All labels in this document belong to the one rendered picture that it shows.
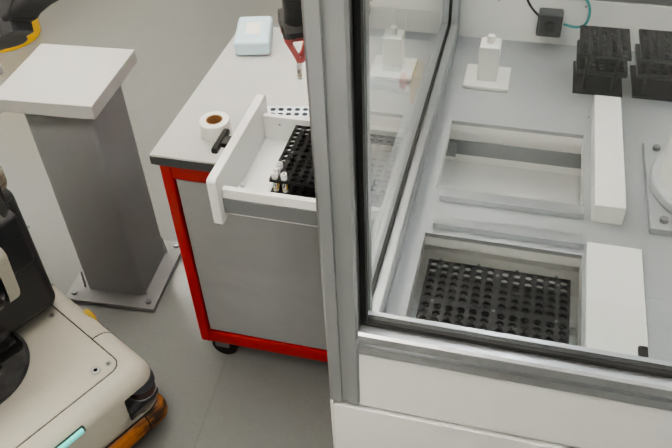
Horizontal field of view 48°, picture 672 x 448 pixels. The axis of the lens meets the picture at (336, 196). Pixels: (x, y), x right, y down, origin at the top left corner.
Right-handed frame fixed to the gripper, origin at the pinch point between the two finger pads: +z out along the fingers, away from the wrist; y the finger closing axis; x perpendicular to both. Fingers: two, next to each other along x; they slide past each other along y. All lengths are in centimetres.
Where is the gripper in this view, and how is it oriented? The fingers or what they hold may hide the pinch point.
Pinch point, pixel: (299, 57)
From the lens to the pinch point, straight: 160.2
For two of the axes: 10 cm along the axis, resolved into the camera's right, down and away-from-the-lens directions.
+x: -9.7, 1.7, -1.5
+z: 0.2, 7.2, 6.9
